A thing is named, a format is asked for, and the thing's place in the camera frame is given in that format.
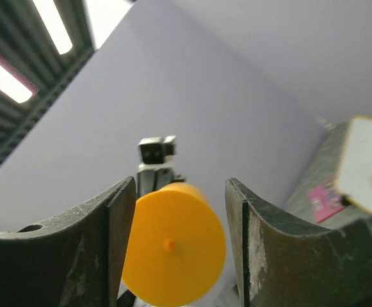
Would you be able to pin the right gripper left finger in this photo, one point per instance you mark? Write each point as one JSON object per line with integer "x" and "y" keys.
{"x": 72, "y": 259}

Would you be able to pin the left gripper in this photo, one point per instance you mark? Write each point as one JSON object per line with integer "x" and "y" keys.
{"x": 151, "y": 180}

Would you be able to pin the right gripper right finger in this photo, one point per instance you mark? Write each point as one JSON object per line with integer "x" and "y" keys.
{"x": 282, "y": 260}

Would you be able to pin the orange wine glass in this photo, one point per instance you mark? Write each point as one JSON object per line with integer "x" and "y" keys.
{"x": 177, "y": 247}

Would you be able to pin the pink card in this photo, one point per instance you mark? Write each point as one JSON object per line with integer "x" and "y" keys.
{"x": 324, "y": 201}

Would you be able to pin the gold framed whiteboard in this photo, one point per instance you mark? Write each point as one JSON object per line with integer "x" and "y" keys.
{"x": 353, "y": 176}

